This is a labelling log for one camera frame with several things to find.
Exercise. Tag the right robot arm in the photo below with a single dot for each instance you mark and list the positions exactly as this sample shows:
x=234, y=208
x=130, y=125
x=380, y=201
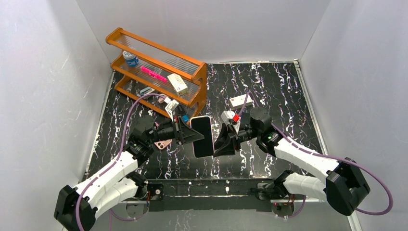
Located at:
x=340, y=183

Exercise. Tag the orange wooden shelf rack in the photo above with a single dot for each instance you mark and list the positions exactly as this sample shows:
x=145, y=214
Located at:
x=156, y=63

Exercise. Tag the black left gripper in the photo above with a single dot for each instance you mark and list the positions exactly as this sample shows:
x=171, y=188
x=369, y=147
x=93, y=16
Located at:
x=180, y=131

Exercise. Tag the white yellow small box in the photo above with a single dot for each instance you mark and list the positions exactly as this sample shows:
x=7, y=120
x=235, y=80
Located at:
x=178, y=84

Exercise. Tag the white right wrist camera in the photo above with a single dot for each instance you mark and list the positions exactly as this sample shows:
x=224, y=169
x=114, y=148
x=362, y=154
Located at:
x=230, y=118

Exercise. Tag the pink phone case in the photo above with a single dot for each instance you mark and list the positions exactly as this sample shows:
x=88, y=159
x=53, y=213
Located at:
x=163, y=144

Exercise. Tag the pink highlighter pen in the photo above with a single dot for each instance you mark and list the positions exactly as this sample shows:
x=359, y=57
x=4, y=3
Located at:
x=153, y=74

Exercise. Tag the white red flat box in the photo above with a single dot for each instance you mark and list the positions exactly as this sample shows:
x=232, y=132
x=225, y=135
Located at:
x=237, y=102

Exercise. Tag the black blue small bottle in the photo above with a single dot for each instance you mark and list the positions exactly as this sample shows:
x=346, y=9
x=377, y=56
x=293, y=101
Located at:
x=180, y=111

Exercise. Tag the blue white round jar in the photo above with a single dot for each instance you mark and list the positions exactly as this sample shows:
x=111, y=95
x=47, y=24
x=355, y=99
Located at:
x=130, y=59

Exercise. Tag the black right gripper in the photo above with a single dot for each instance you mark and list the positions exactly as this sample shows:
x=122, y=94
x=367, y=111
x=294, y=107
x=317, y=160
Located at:
x=232, y=137

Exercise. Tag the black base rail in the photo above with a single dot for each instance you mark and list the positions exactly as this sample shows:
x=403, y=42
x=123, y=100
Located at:
x=216, y=194

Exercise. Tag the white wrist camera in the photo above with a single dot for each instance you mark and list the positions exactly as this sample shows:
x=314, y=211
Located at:
x=170, y=107
x=230, y=118

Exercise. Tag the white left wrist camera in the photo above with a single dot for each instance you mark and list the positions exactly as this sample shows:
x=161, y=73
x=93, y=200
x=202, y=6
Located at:
x=170, y=107

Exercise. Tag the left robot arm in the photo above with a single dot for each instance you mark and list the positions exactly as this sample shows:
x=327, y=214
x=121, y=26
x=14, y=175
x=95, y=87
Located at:
x=78, y=207

